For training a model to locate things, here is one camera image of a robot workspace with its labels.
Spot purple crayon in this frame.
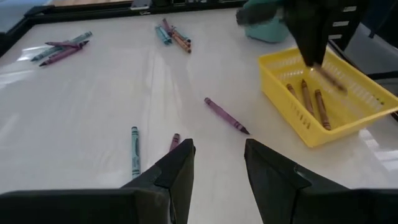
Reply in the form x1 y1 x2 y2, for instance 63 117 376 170
203 96 251 136
169 133 181 152
161 17 177 35
38 40 90 68
44 40 83 49

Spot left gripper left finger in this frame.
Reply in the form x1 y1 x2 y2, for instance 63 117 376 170
120 139 197 224

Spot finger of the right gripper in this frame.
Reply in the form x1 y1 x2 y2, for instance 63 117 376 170
284 18 313 66
310 17 330 67

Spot yellow plastic basket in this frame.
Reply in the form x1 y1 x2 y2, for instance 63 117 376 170
257 45 398 149

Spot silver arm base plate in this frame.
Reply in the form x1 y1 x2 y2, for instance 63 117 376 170
129 0 153 12

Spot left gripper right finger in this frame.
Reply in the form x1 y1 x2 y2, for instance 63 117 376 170
244 138 349 224

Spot black drawer cabinet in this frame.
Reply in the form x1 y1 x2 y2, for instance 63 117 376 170
326 0 373 52

